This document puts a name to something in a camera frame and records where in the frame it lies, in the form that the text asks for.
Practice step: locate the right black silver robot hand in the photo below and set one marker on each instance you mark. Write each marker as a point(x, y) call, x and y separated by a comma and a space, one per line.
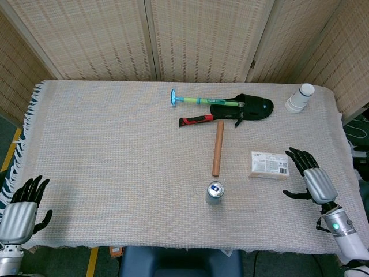
point(320, 184)

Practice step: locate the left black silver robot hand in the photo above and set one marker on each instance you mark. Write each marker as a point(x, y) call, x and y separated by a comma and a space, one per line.
point(18, 220)

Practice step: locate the white rectangular box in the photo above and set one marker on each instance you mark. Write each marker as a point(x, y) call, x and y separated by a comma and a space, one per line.
point(268, 166)

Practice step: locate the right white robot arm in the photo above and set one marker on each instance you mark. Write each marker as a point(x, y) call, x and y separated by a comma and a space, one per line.
point(348, 239)

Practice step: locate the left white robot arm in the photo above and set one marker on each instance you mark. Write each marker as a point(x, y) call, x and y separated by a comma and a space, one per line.
point(10, 259)

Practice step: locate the black fabric tool sheath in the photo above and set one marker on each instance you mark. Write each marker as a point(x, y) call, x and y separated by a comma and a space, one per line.
point(253, 111)

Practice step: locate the small orange object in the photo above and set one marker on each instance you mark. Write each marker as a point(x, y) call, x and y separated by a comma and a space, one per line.
point(116, 252)

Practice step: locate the silver drink can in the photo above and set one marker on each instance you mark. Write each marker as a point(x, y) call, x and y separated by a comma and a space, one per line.
point(214, 191)

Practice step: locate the wooden round stick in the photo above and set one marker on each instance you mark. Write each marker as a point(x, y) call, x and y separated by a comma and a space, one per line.
point(218, 150)

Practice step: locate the beige woven tablecloth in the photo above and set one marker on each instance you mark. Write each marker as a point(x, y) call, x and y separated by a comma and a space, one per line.
point(115, 158)

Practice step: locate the metal screen hinge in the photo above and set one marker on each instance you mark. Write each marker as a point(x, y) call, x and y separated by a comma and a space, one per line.
point(253, 64)

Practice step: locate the dark blue chair seat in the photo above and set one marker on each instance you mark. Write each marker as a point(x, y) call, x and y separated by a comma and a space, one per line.
point(178, 262)

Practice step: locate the woven folding screen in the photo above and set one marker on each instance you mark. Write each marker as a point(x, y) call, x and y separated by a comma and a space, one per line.
point(86, 37)

